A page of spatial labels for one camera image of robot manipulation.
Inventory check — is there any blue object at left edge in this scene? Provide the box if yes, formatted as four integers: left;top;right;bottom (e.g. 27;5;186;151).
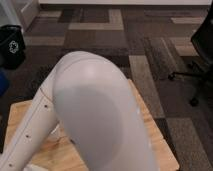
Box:
0;70;9;97

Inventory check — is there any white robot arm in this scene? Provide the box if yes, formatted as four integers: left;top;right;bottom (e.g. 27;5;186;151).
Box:
0;51;160;171

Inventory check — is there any white cabinet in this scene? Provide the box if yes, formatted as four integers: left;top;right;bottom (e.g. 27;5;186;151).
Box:
0;0;40;31

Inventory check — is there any black recycling bin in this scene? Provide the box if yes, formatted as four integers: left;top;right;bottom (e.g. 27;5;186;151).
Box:
0;24;26;70

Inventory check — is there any black office chair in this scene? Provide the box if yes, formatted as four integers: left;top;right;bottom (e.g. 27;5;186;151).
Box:
168;4;213;106

